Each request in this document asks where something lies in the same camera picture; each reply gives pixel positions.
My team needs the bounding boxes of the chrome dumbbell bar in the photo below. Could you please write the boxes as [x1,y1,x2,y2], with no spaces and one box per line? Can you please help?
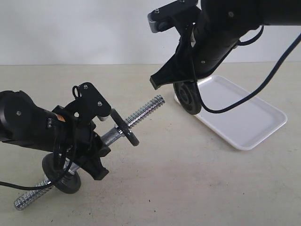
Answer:
[14,95,165,210]

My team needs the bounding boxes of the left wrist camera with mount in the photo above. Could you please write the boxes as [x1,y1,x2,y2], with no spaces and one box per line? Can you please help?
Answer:
[65,82,111,125]

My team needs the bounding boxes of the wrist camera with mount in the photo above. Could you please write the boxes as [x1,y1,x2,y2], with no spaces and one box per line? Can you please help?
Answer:
[65,82,111,125]
[147,0,201,33]

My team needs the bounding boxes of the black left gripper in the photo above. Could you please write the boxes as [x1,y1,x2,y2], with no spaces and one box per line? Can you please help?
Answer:
[52,105,111,181]

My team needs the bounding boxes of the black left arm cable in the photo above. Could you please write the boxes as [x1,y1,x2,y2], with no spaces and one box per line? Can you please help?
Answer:
[0,86,78,190]

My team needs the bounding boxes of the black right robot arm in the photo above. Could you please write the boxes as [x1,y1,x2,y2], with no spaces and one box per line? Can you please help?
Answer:
[148,0,301,89]

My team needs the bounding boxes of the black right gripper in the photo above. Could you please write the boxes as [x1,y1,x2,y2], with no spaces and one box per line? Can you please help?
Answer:
[150,28,217,89]

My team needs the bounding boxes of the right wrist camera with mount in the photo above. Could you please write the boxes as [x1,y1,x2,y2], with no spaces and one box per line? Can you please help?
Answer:
[147,0,201,33]

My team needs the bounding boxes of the black weight plate end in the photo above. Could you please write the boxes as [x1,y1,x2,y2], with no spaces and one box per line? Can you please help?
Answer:
[110,108,139,146]

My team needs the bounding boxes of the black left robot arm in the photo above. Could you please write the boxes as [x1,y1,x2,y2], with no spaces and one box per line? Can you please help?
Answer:
[0,90,111,181]

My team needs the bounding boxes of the black weight plate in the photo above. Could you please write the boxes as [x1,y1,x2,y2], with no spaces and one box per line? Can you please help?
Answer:
[41,154,82,195]
[173,81,202,115]

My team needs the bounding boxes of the white rectangular plastic tray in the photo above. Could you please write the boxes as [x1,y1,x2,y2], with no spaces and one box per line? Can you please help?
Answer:
[174,75,288,151]

